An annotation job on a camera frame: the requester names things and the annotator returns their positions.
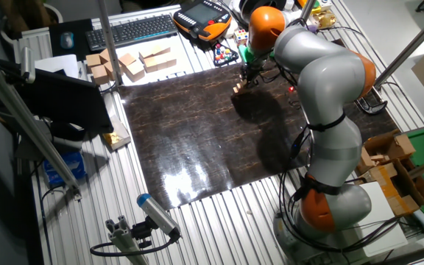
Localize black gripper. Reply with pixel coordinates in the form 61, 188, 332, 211
239, 60, 264, 88

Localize black triangular ball tray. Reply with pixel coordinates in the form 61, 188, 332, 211
213, 43, 240, 68

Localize rubik's cube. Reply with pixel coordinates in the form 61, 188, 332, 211
233, 29, 249, 47

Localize small board with red light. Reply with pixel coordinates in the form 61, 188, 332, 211
287, 85, 302, 110

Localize black adapter with blue light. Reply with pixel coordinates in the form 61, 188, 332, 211
288, 128, 305, 160

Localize orange black teach pendant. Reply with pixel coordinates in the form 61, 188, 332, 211
172, 0, 233, 42

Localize golden transparent item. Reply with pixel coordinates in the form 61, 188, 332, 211
311, 10, 337, 29

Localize yellow and white small items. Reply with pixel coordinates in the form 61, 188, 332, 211
296, 0, 333, 15

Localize black keyboard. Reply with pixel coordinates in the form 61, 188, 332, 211
85, 13, 179, 52

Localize light wooden block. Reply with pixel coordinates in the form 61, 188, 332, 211
355, 146, 377, 174

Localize white box with gold foil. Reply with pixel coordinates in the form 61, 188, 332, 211
102, 116, 132, 151

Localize cardboard box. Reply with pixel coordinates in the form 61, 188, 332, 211
362, 128, 424, 217

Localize grey blue computer mouse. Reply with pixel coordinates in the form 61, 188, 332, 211
60, 31, 75, 50

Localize black monitor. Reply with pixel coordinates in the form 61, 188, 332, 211
0, 58, 114, 135

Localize white paper sheet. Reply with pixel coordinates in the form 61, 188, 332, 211
34, 54, 80, 79

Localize white board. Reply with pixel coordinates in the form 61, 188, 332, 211
355, 182, 409, 258

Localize black mouse pad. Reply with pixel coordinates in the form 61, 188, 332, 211
49, 18, 94, 62

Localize blue packet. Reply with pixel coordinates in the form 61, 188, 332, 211
43, 151, 87, 187

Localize short aluminium extrusion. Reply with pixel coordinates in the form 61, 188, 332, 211
105, 215, 149, 265

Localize long aluminium beam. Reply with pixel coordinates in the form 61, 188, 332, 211
0, 51, 83, 202

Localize white round rim bin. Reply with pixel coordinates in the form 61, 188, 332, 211
0, 2, 65, 52

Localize silver camera blue cap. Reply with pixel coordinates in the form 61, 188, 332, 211
136, 193, 182, 239

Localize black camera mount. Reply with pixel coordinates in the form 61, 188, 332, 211
130, 216, 161, 250

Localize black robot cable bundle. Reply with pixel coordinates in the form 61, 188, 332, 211
259, 16, 404, 255

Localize black camera cable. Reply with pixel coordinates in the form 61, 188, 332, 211
89, 231, 182, 258

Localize silver camera on beam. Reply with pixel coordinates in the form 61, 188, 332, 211
20, 46, 36, 84

